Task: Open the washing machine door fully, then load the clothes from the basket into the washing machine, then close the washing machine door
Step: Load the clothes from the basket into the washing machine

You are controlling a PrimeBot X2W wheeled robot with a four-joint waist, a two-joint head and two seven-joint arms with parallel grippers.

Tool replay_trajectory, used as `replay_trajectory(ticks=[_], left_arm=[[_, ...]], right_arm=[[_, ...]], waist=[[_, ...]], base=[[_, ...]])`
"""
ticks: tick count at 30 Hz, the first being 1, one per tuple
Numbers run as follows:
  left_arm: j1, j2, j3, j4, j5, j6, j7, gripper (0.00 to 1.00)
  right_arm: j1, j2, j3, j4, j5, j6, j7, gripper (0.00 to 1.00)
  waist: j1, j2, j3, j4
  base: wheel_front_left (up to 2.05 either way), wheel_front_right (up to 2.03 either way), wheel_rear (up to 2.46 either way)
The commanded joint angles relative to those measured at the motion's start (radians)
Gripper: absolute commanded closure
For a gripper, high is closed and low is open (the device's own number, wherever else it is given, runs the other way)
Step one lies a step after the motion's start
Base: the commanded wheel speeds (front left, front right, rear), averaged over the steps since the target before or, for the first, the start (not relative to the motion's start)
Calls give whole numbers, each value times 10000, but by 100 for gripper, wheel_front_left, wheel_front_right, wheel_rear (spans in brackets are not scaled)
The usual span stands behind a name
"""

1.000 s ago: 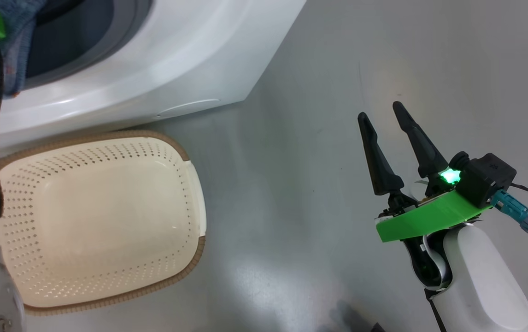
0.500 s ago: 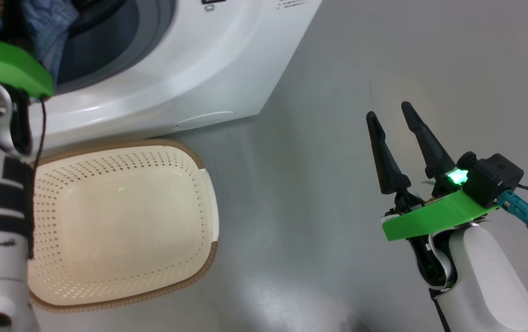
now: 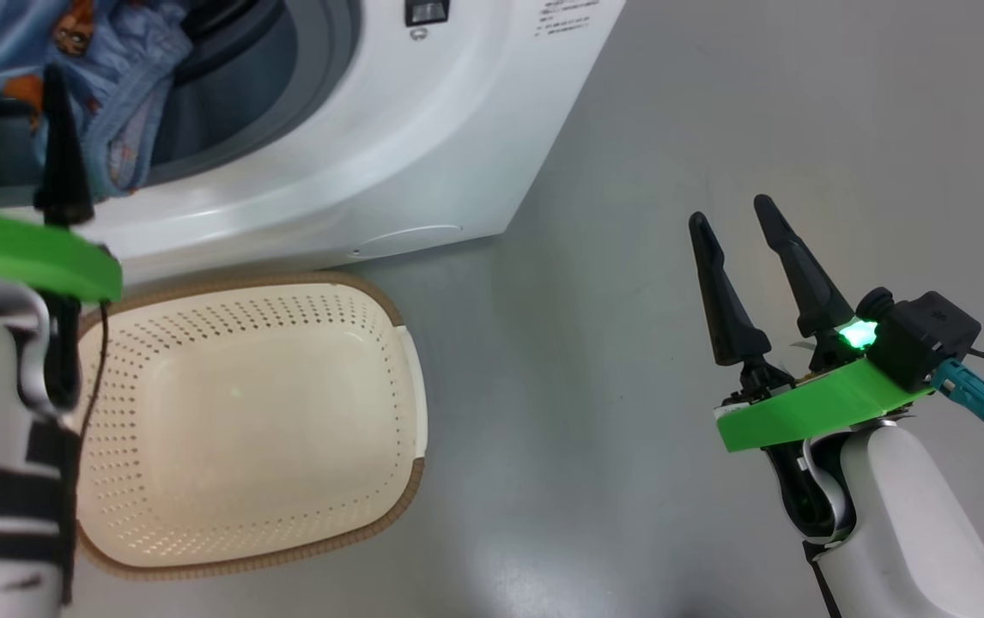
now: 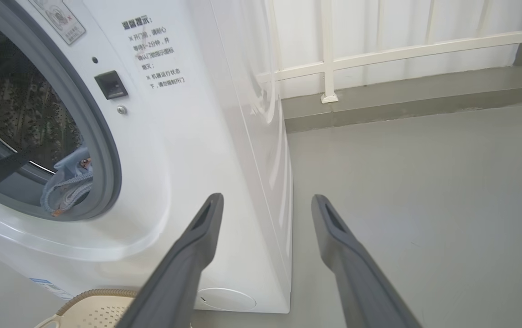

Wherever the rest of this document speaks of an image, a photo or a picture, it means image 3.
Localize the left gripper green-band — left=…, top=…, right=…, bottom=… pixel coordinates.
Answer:
left=0, top=64, right=125, bottom=304

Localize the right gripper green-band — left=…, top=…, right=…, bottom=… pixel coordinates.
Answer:
left=687, top=194, right=932, bottom=543

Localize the blue bear print garment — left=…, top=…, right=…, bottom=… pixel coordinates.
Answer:
left=0, top=0, right=195, bottom=201

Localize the grey rubber door gasket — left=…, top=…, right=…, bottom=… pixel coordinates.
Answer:
left=0, top=0, right=364, bottom=188

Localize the cream perforated laundry basket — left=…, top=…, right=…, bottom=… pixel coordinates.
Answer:
left=71, top=271, right=429, bottom=583

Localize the white front-load washing machine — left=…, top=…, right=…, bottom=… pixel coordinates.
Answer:
left=0, top=0, right=629, bottom=286

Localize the black door latch slot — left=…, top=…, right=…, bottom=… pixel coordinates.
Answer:
left=404, top=0, right=452, bottom=27

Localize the black text notice label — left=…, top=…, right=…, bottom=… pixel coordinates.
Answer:
left=535, top=0, right=601, bottom=36

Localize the teal right camera connector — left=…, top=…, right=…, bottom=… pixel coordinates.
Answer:
left=929, top=358, right=984, bottom=441

